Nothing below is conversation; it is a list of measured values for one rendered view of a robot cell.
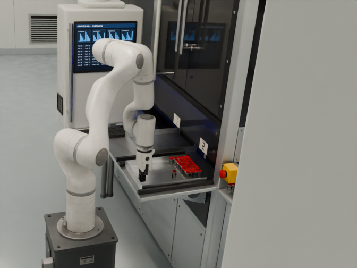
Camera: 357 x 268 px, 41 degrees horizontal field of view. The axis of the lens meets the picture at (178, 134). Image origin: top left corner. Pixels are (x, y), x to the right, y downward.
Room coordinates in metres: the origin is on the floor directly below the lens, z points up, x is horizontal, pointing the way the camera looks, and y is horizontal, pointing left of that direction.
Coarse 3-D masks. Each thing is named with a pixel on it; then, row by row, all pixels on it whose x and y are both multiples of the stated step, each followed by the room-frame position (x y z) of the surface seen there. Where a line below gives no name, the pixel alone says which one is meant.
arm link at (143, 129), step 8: (144, 120) 1.97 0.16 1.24; (152, 120) 1.98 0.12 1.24; (136, 128) 1.99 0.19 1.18; (144, 128) 1.97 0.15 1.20; (152, 128) 1.98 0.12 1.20; (136, 136) 1.99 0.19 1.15; (144, 136) 1.97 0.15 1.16; (152, 136) 1.99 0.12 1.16; (144, 144) 1.97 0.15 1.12; (152, 144) 1.99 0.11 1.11
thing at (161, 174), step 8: (128, 160) 2.19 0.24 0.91; (152, 160) 2.24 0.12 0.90; (160, 160) 2.26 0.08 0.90; (168, 160) 2.28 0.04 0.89; (128, 168) 2.14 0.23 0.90; (136, 168) 2.17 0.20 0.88; (152, 168) 2.19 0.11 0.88; (160, 168) 2.20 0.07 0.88; (168, 168) 2.21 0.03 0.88; (136, 176) 2.03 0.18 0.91; (152, 176) 2.11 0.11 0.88; (160, 176) 2.12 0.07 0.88; (168, 176) 2.13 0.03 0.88; (176, 176) 2.13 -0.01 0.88; (144, 184) 2.02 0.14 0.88; (152, 184) 1.97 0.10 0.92; (160, 184) 1.99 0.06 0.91; (168, 184) 2.01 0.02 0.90; (176, 184) 2.03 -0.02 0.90
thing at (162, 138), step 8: (168, 128) 2.65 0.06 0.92; (176, 128) 2.68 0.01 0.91; (128, 136) 2.49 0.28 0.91; (160, 136) 2.60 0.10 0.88; (168, 136) 2.61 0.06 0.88; (176, 136) 2.62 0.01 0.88; (160, 144) 2.49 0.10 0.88; (168, 144) 2.50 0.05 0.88; (176, 144) 2.51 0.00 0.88; (184, 144) 2.52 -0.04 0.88
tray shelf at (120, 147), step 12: (120, 144) 2.44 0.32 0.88; (120, 156) 2.29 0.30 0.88; (192, 156) 2.38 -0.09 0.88; (120, 168) 2.16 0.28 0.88; (204, 168) 2.26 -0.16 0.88; (132, 180) 2.05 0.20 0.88; (156, 192) 1.96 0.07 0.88; (168, 192) 1.97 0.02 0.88; (180, 192) 1.98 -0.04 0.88; (192, 192) 2.01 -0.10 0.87
